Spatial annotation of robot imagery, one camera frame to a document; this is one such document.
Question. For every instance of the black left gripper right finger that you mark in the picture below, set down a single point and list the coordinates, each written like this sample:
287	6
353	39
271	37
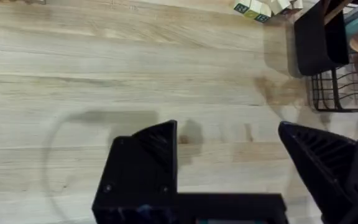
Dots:
328	161

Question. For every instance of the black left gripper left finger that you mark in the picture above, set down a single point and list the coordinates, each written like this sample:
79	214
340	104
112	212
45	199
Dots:
141	168

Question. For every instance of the heap of toy blocks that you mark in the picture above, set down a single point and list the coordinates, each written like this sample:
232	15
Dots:
264	7

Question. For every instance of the black cutlery holder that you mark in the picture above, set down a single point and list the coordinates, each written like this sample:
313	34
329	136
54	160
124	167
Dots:
320	40

